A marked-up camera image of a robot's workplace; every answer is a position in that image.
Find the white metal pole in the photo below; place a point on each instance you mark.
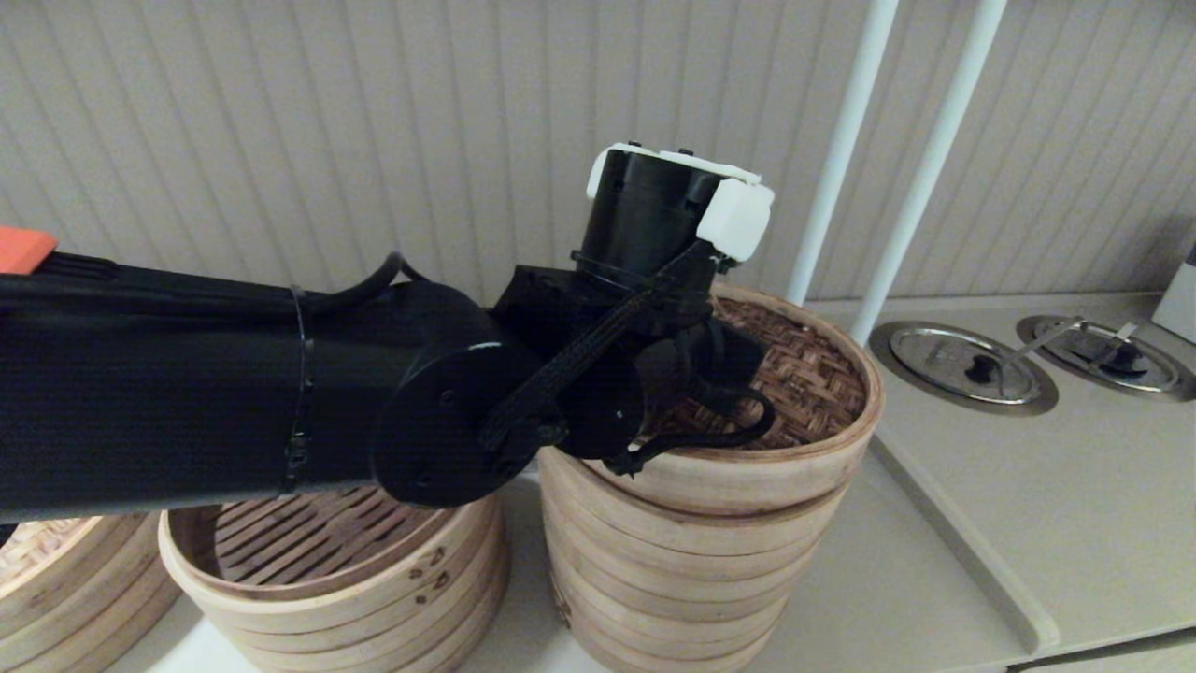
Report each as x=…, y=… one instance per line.
x=927, y=168
x=841, y=159

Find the pale woven bamboo steamer lid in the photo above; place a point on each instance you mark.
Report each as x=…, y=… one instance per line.
x=37, y=551

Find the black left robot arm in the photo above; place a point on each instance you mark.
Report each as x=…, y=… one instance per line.
x=187, y=374

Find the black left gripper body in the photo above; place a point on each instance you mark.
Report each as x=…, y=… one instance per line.
x=715, y=360

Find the bamboo steamer stack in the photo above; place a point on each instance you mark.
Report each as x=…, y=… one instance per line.
x=374, y=598
x=673, y=579
x=103, y=626

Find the round steel lid black knob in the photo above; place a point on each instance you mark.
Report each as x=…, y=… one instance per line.
x=1140, y=374
x=953, y=360

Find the white container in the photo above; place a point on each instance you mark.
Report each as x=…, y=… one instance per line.
x=1179, y=304

